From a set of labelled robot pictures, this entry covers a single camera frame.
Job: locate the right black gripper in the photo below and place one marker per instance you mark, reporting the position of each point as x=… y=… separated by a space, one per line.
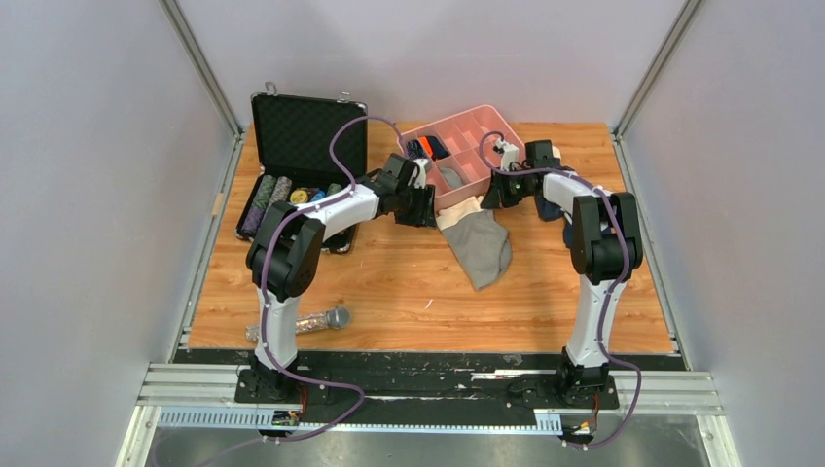
x=496 y=197

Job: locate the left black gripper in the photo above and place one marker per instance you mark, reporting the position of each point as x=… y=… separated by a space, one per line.
x=425 y=214

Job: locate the grey underwear white waistband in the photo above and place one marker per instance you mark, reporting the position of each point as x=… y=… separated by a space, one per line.
x=480 y=245

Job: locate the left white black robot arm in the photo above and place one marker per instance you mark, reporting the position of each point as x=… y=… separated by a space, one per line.
x=284 y=258

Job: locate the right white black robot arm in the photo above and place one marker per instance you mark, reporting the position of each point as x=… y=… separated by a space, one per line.
x=603 y=239

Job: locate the rolled grey underwear in tray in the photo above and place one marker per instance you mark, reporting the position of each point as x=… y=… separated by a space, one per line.
x=451 y=177

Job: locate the navy blue underwear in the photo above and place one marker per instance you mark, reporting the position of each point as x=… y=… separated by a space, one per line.
x=549 y=212

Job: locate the rolled dark patterned underwear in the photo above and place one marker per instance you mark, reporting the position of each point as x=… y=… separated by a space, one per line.
x=415 y=150

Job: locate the rolled navy underwear in tray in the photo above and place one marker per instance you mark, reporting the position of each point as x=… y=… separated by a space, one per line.
x=437 y=148

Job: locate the rolled orange underwear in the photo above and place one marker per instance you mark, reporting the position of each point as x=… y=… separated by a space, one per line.
x=428 y=146

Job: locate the pink compartment organizer tray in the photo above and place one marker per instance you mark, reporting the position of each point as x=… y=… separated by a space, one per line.
x=462 y=134

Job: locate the black poker chip case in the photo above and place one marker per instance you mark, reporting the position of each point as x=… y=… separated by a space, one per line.
x=292 y=135

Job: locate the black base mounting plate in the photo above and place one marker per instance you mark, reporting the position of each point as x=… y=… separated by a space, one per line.
x=427 y=388

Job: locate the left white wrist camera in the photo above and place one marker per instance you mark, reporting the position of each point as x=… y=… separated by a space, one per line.
x=424 y=165

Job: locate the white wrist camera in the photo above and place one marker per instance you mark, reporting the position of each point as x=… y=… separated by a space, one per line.
x=424 y=165
x=508 y=152

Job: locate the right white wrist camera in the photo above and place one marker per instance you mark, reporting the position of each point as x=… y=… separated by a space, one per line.
x=508 y=152

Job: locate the glitter handle microphone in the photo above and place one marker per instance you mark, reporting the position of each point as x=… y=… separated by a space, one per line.
x=309 y=322

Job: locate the aluminium frame rail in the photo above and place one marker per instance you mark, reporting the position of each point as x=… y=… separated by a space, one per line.
x=210 y=396

